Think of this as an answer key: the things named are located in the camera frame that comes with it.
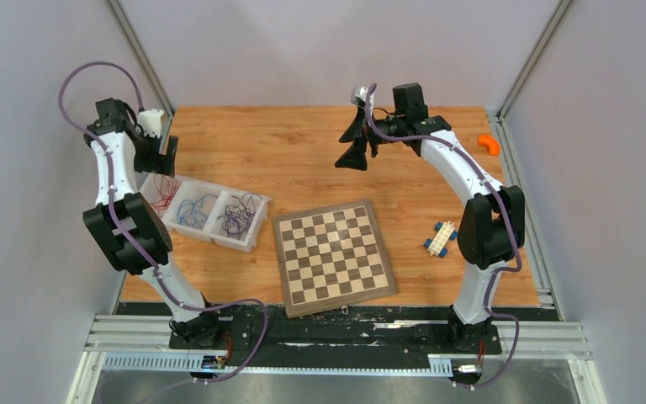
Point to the aluminium frame rail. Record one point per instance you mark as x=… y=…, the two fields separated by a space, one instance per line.
x=123 y=342

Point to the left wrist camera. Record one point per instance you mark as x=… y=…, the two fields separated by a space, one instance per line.
x=153 y=122

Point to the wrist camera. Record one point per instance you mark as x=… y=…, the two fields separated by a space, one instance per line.
x=153 y=122
x=361 y=98

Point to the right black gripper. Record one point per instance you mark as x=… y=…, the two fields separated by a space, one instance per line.
x=355 y=156

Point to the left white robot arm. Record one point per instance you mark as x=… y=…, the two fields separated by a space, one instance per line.
x=131 y=235

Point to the white blue toy car chassis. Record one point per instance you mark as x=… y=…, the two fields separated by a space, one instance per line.
x=445 y=231

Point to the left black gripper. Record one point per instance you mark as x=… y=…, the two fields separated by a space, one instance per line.
x=159 y=163

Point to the white plastic compartment tray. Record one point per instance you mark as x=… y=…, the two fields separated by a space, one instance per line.
x=207 y=211

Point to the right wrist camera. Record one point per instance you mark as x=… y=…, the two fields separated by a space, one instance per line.
x=361 y=98

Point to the wooden chessboard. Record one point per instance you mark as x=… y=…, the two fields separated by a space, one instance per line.
x=330 y=257

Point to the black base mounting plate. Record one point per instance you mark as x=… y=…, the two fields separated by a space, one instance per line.
x=334 y=334

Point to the orange curved plastic piece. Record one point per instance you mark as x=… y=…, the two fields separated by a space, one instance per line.
x=490 y=144

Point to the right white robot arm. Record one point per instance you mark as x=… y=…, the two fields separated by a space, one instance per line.
x=492 y=228

